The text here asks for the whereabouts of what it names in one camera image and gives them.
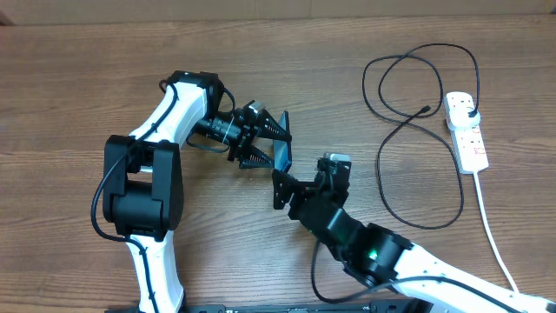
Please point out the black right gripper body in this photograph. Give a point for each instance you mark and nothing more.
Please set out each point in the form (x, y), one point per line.
(304, 190)

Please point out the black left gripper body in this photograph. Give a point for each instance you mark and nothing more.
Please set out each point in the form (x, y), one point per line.
(245, 136)

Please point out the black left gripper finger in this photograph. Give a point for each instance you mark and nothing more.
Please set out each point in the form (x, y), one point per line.
(251, 157)
(268, 127)

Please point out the blue Samsung Galaxy smartphone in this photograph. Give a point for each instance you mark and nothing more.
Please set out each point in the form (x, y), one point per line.
(282, 149)

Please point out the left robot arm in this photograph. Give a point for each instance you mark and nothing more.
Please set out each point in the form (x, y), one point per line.
(142, 190)

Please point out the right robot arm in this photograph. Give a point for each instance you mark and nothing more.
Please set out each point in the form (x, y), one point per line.
(379, 258)

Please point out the white charger adapter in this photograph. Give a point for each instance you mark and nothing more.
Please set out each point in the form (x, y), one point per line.
(462, 119)

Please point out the white power strip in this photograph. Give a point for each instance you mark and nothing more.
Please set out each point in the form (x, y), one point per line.
(468, 144)

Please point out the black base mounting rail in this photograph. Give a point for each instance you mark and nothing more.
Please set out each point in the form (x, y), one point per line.
(375, 306)

